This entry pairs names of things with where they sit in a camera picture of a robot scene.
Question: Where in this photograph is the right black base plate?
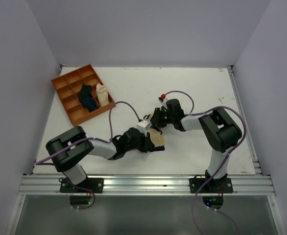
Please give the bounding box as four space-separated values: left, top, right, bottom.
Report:
189 177 234 194

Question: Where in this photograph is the aluminium right side rail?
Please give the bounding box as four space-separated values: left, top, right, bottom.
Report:
226 65 263 175

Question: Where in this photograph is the aluminium front rail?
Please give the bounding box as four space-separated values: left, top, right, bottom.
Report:
18 174 275 196

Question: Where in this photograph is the aluminium rail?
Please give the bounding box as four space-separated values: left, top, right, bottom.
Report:
226 65 263 175
18 174 275 196

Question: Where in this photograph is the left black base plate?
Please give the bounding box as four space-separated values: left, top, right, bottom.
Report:
59 177 104 193

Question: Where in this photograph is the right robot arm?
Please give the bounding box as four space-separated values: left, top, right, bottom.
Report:
144 99 243 192

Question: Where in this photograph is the rolled navy underwear in tray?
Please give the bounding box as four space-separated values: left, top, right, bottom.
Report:
81 97 98 113

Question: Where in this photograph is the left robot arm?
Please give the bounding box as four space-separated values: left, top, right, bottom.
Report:
46 126 158 192

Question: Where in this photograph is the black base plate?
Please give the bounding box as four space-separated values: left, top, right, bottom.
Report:
59 177 104 193
189 177 234 194

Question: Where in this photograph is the rolled beige underwear in tray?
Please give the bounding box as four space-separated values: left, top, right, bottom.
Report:
96 83 109 107

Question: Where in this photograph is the rolled black underwear in tray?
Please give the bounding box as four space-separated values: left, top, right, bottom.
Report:
78 84 92 103

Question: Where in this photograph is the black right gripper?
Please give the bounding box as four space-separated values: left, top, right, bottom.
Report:
150 107 175 127

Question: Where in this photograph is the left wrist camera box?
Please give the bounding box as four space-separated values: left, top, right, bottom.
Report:
136 119 152 136

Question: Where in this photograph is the beige underwear with dark trim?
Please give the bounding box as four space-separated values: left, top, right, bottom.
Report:
147 126 165 152

